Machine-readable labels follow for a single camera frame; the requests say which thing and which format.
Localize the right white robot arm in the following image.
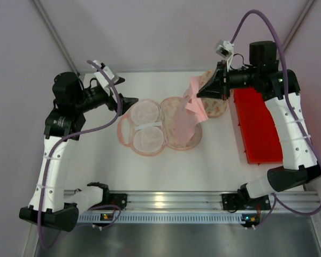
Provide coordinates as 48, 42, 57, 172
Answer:
197, 41, 321, 199

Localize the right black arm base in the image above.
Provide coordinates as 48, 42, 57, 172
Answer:
221, 193, 271, 213

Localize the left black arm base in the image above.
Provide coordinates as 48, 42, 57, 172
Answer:
103, 192, 128, 210

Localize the slotted grey cable duct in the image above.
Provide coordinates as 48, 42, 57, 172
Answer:
78, 211, 257, 224

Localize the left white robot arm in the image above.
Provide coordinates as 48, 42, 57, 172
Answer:
19, 72, 138, 232

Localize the pink cloth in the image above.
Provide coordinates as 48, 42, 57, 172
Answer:
172, 76, 208, 146

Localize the floral mesh laundry bag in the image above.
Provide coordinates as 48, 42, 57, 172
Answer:
183, 76, 228, 122

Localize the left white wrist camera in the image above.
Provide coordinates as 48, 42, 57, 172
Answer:
94, 60, 120, 92

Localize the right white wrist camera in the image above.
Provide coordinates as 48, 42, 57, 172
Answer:
215, 40, 234, 67

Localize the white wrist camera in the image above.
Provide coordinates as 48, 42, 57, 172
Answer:
94, 60, 120, 92
215, 40, 234, 67

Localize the red plastic tray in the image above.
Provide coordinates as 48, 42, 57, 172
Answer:
233, 88, 282, 165

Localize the aluminium mounting rail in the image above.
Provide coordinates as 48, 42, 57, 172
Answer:
110, 190, 321, 212

